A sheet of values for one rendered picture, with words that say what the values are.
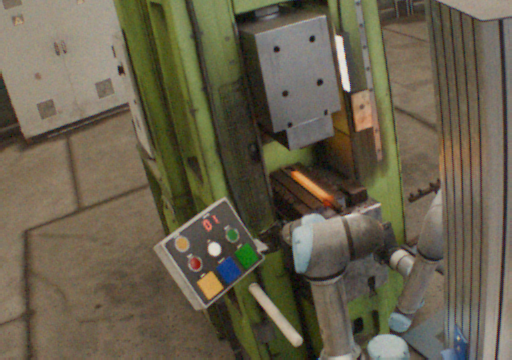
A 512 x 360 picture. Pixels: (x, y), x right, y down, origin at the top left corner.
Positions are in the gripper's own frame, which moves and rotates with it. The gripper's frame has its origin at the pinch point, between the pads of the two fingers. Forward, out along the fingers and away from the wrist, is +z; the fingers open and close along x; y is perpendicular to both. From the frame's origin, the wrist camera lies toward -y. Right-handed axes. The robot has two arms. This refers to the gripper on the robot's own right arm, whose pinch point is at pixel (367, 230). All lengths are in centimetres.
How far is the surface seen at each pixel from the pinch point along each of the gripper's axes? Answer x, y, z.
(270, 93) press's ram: -16, -52, 31
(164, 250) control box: -73, -17, 13
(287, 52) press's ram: -6, -66, 31
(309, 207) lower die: -7.9, 1.7, 32.9
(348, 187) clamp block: 13.2, 2.2, 36.4
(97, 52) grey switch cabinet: -29, 15, 562
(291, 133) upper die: -10.6, -33.8, 30.8
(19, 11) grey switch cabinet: -107, -65, 565
